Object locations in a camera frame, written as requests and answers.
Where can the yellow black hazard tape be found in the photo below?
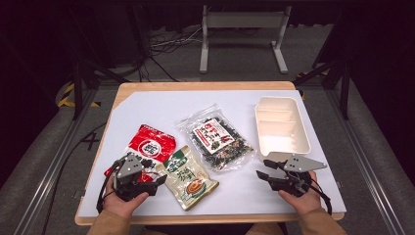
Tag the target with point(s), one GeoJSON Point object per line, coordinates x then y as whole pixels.
{"type": "Point", "coordinates": [67, 93]}

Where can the beige green sauce packet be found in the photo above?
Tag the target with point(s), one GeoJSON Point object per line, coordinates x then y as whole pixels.
{"type": "Point", "coordinates": [192, 186]}

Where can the white table sheet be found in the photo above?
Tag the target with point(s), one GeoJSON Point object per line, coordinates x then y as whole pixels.
{"type": "Point", "coordinates": [235, 189]}

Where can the white compartment food tray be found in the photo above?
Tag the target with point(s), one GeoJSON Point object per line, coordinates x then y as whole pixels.
{"type": "Point", "coordinates": [280, 130]}

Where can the white metal stand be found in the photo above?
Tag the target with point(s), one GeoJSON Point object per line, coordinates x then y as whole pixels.
{"type": "Point", "coordinates": [241, 19]}

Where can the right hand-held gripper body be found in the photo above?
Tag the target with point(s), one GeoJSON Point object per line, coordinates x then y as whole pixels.
{"type": "Point", "coordinates": [298, 164]}

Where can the black metal stand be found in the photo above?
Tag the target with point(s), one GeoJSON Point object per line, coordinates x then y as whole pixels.
{"type": "Point", "coordinates": [345, 94]}
{"type": "Point", "coordinates": [77, 91]}

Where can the clear dried seaweed bag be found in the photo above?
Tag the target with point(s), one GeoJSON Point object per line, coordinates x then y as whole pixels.
{"type": "Point", "coordinates": [215, 137]}

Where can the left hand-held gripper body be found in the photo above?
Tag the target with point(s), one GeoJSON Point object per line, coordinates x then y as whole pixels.
{"type": "Point", "coordinates": [129, 168]}

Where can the person's left hand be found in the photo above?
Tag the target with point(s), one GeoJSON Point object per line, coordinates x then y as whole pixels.
{"type": "Point", "coordinates": [122, 206]}

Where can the aluminium floor rail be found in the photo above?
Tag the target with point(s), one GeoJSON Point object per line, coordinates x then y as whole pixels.
{"type": "Point", "coordinates": [55, 163]}
{"type": "Point", "coordinates": [365, 169]}

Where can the red seasoning packet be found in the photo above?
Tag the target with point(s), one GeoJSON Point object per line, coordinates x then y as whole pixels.
{"type": "Point", "coordinates": [153, 143]}

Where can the person's right hand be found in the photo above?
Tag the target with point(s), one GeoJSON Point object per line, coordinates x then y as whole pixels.
{"type": "Point", "coordinates": [306, 204]}

